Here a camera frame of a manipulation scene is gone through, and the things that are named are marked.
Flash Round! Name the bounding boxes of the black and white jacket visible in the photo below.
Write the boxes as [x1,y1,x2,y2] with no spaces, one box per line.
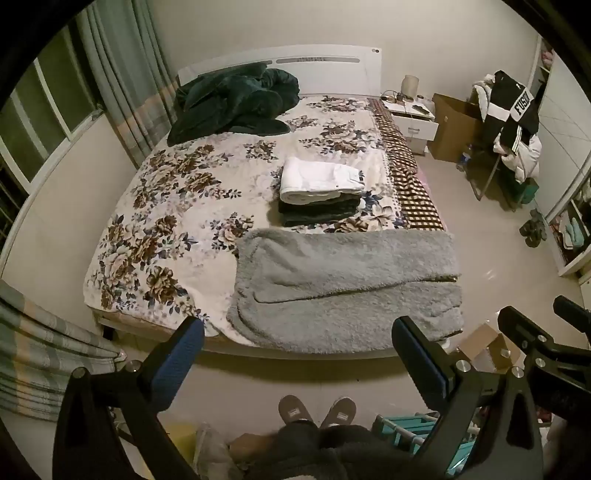
[482,71,541,155]

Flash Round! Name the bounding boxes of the teal rack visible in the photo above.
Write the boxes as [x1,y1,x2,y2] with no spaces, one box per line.
[372,413,482,480]

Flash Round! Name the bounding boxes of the person's grey slipper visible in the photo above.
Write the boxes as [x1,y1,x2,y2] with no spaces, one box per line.
[278,394,318,428]
[320,397,358,428]

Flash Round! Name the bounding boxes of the white puffy jacket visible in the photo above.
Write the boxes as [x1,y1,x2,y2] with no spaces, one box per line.
[471,76,544,184]

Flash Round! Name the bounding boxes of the dark folded clothes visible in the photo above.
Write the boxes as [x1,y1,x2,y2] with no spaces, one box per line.
[278,193,363,228]

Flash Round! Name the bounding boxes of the chair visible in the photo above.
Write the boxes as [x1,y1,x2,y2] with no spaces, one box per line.
[464,138,541,209]

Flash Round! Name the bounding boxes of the bed with white headboard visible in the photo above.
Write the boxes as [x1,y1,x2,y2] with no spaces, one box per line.
[83,45,465,361]

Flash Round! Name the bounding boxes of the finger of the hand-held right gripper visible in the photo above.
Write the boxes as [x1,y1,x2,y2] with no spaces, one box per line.
[498,305,563,370]
[553,295,591,326]

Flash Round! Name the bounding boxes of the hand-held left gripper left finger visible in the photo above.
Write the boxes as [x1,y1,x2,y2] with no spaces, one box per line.
[53,316,206,480]

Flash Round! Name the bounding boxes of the white nightstand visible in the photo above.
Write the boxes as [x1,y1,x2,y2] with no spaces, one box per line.
[381,95,439,155]

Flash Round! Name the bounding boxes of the person's legs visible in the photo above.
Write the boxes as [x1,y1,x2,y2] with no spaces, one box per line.
[244,422,419,480]

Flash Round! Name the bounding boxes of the green bag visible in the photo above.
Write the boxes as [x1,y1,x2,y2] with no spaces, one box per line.
[508,178,539,207]

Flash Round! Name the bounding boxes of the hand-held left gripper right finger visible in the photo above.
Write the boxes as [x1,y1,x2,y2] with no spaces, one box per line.
[392,316,546,480]

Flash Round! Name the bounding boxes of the person's grey right slipper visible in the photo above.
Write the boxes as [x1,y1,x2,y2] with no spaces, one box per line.
[320,397,358,428]

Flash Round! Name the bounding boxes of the large cardboard box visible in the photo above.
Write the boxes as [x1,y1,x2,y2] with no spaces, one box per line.
[427,93,486,162]

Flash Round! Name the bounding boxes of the small open cardboard box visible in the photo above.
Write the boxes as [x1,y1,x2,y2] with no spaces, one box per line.
[455,323,526,376]

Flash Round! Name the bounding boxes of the white wardrobe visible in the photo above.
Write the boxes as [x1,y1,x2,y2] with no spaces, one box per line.
[536,36,591,278]

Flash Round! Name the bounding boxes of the green striped curtain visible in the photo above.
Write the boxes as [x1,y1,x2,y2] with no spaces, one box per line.
[76,0,179,168]
[0,279,129,423]

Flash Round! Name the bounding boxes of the brown checked sheet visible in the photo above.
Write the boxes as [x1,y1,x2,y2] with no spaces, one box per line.
[367,97,447,232]

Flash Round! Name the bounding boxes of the white framed window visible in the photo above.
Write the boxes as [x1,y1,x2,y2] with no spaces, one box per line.
[0,41,103,188]

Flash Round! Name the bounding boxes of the white folded pants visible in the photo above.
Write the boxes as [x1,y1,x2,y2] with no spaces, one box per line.
[279,157,366,205]

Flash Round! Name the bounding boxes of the dark slipper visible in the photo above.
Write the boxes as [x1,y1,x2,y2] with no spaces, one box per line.
[519,209,539,238]
[527,217,549,248]

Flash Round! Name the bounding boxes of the grey fleece blanket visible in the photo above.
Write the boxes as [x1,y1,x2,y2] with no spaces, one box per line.
[226,227,465,354]

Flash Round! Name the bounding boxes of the person's grey left slipper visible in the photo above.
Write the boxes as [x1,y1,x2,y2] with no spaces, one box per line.
[278,394,318,428]

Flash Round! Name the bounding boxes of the dark green duvet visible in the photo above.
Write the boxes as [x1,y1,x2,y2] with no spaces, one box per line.
[167,62,301,147]

